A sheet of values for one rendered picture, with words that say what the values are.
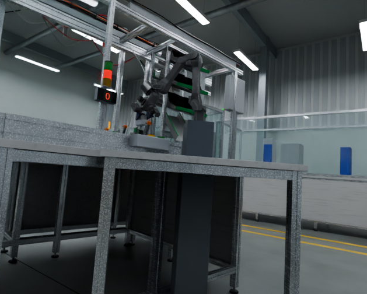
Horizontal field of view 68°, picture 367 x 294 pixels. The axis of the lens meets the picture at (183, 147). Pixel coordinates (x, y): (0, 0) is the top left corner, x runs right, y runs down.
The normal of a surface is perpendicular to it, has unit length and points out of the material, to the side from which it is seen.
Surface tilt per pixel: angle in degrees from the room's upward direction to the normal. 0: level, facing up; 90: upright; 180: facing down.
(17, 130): 90
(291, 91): 90
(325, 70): 90
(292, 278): 90
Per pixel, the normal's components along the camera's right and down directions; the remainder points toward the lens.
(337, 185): -0.59, -0.12
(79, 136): 0.69, -0.03
